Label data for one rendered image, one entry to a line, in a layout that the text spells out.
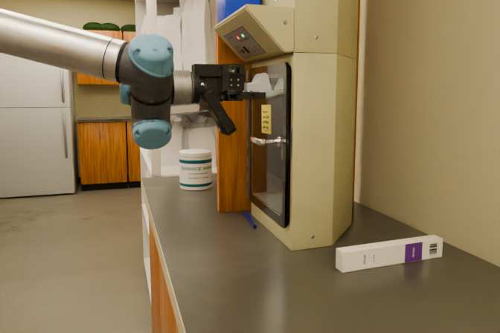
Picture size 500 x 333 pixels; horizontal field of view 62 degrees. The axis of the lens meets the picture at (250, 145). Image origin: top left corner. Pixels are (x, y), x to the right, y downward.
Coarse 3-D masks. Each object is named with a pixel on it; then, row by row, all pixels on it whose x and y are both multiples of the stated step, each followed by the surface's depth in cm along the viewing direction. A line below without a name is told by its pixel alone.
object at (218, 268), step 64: (192, 192) 160; (192, 256) 97; (256, 256) 97; (320, 256) 97; (448, 256) 97; (192, 320) 70; (256, 320) 70; (320, 320) 70; (384, 320) 70; (448, 320) 70
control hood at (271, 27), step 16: (240, 16) 96; (256, 16) 91; (272, 16) 92; (288, 16) 93; (224, 32) 114; (256, 32) 97; (272, 32) 92; (288, 32) 94; (272, 48) 97; (288, 48) 94
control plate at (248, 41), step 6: (234, 30) 107; (240, 30) 103; (228, 36) 114; (234, 36) 110; (240, 36) 107; (246, 36) 104; (228, 42) 119; (234, 42) 115; (240, 42) 111; (246, 42) 107; (252, 42) 104; (234, 48) 119; (240, 48) 115; (252, 48) 107; (258, 48) 104; (240, 54) 119; (246, 54) 115; (252, 54) 111; (258, 54) 108
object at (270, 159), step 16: (272, 64) 104; (288, 64) 96; (272, 80) 104; (288, 80) 96; (288, 96) 96; (256, 112) 118; (272, 112) 105; (288, 112) 97; (256, 128) 119; (272, 128) 106; (288, 128) 97; (256, 144) 119; (272, 144) 106; (288, 144) 98; (256, 160) 120; (272, 160) 106; (288, 160) 98; (256, 176) 120; (272, 176) 107; (288, 176) 99; (256, 192) 121; (272, 192) 107; (272, 208) 108
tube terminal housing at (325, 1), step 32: (288, 0) 96; (320, 0) 95; (352, 0) 107; (320, 32) 96; (352, 32) 109; (256, 64) 120; (320, 64) 97; (352, 64) 111; (320, 96) 98; (352, 96) 113; (320, 128) 99; (352, 128) 115; (320, 160) 100; (352, 160) 117; (320, 192) 101; (352, 192) 120; (320, 224) 102
